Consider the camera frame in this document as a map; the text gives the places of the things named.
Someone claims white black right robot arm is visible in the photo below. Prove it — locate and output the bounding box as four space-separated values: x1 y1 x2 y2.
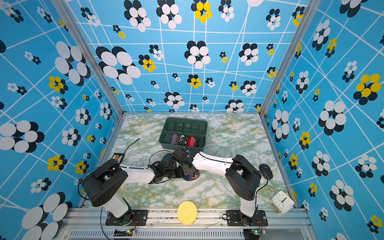
173 148 262 218

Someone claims red rolled sock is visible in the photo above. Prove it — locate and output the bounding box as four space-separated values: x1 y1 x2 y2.
187 137 197 147

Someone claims aluminium corner post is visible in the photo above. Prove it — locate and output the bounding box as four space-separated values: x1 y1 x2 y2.
260 0 321 119
52 1 124 118

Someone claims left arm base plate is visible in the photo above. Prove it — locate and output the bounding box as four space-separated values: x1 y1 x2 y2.
105 210 149 227

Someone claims purple rolled sock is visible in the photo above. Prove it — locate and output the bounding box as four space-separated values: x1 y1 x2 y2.
170 134 179 145

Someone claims white square clock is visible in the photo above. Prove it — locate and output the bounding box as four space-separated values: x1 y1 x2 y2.
272 191 295 215

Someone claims aluminium corner post left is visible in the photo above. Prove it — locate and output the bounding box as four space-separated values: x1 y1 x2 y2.
52 1 124 118

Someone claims black white rolled sock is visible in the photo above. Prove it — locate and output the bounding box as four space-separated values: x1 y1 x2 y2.
178 135 188 146

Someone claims black antenna cable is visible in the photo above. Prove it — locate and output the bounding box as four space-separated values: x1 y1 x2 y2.
123 137 141 154

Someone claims black tray with snacks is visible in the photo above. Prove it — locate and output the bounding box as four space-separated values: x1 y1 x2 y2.
112 153 125 164

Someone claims purple teal sock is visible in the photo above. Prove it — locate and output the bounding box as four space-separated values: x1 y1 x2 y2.
183 171 200 181

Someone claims aluminium front rail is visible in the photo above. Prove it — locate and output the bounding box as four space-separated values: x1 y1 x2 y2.
55 207 319 240

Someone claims yellow round sponge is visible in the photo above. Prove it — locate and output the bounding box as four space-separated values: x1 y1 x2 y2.
177 201 198 226

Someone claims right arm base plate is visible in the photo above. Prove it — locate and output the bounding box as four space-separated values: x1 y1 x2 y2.
225 210 268 228

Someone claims green rolled sock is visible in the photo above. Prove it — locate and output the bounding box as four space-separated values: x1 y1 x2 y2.
196 138 206 148

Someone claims green compartment tray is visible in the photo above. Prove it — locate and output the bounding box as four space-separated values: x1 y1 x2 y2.
159 117 208 151

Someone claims aluminium corner post right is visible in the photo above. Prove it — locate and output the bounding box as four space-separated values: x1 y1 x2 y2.
260 0 321 119

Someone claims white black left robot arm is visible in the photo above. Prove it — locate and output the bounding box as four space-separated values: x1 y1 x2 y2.
79 154 184 225

